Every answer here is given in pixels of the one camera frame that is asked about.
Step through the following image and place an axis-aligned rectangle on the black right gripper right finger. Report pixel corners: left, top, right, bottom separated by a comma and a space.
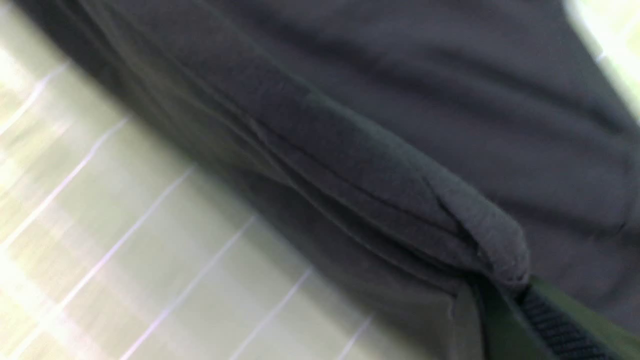
518, 276, 640, 360

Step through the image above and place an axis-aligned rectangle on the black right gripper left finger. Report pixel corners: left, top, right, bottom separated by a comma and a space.
470, 275, 559, 360

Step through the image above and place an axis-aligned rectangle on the gray long-sleeve shirt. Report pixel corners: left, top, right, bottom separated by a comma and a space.
16, 0, 639, 360

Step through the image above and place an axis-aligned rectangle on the green checkered table mat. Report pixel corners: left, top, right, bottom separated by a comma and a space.
1, 0, 639, 360

